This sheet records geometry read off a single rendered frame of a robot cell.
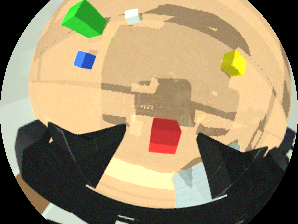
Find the yellow block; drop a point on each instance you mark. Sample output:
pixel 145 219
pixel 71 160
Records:
pixel 233 63

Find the red block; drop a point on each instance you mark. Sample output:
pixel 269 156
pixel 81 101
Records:
pixel 165 136

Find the small blue block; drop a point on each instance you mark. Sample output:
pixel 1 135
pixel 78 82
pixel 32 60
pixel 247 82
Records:
pixel 84 60

